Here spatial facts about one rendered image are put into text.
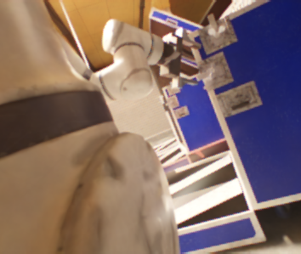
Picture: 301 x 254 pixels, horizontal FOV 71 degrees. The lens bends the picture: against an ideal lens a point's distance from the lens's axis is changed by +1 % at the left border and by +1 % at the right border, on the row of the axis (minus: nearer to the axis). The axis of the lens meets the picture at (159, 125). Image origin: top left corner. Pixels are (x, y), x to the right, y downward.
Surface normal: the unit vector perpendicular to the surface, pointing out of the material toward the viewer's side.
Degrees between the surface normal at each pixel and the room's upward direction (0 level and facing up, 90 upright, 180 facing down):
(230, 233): 90
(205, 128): 90
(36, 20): 90
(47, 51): 86
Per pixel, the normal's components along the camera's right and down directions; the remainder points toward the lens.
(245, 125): -0.22, 0.14
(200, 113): 0.04, 0.04
